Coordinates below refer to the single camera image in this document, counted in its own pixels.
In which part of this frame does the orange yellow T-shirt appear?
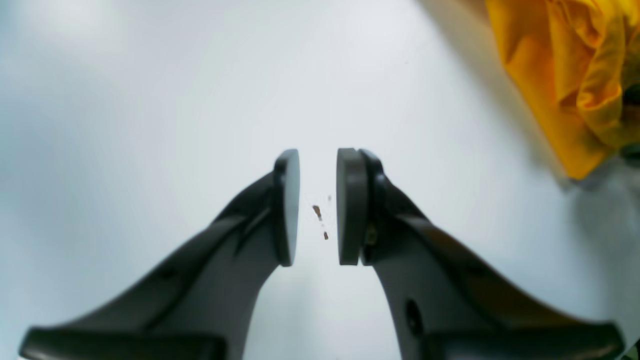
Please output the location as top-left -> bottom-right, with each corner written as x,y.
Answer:
486,0 -> 640,181

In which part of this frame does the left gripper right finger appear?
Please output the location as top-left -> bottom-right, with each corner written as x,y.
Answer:
336,148 -> 626,360

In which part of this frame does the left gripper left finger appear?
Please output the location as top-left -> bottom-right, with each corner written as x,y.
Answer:
20,149 -> 300,360

